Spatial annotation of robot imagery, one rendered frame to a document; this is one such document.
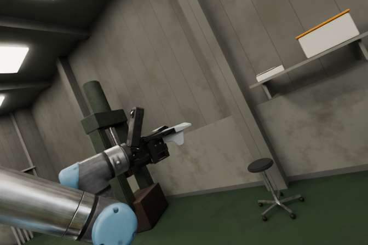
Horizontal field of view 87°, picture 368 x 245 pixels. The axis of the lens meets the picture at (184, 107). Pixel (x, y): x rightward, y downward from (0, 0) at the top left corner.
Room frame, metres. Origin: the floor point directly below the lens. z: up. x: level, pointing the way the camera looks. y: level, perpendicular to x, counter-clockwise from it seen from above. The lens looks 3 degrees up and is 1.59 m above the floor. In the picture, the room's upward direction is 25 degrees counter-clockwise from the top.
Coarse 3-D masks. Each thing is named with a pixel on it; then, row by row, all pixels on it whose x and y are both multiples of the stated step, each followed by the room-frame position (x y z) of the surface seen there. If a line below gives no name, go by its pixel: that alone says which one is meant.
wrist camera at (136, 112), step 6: (132, 108) 0.57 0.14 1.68; (138, 108) 0.55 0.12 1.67; (132, 114) 0.55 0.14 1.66; (138, 114) 0.54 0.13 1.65; (132, 120) 0.55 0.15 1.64; (138, 120) 0.54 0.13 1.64; (132, 126) 0.54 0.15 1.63; (138, 126) 0.54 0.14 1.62; (132, 132) 0.53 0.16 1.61; (138, 132) 0.54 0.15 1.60; (132, 138) 0.53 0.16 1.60; (138, 138) 0.54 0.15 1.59; (126, 144) 0.56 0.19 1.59; (132, 144) 0.53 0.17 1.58; (138, 144) 0.54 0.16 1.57
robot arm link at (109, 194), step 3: (108, 186) 0.48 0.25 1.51; (105, 189) 0.47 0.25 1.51; (108, 189) 0.48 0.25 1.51; (111, 189) 0.49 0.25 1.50; (99, 192) 0.46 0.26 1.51; (102, 192) 0.46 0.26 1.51; (105, 192) 0.47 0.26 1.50; (108, 192) 0.48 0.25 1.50; (111, 192) 0.48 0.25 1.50; (99, 195) 0.46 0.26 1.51; (102, 195) 0.46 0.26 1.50; (105, 195) 0.47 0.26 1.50; (108, 195) 0.47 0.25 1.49; (111, 195) 0.48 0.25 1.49; (114, 195) 0.50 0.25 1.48; (108, 198) 0.45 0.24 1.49; (111, 198) 0.45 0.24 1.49; (114, 198) 0.48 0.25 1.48
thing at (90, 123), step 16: (96, 96) 3.94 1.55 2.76; (96, 112) 3.93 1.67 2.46; (112, 112) 4.09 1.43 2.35; (96, 128) 3.62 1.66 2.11; (128, 128) 4.46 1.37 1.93; (96, 144) 3.67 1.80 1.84; (128, 176) 3.89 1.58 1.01; (144, 176) 4.32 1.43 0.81; (128, 192) 3.69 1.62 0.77; (144, 192) 4.03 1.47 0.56; (160, 192) 4.29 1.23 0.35; (144, 208) 3.65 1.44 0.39; (160, 208) 4.07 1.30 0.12; (144, 224) 3.66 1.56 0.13
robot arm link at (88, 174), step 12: (96, 156) 0.49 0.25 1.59; (72, 168) 0.45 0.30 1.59; (84, 168) 0.46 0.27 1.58; (96, 168) 0.47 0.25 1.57; (108, 168) 0.48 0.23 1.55; (60, 180) 0.43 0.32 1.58; (72, 180) 0.44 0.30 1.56; (84, 180) 0.45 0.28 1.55; (96, 180) 0.46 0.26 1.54; (108, 180) 0.50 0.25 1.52; (96, 192) 0.46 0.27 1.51
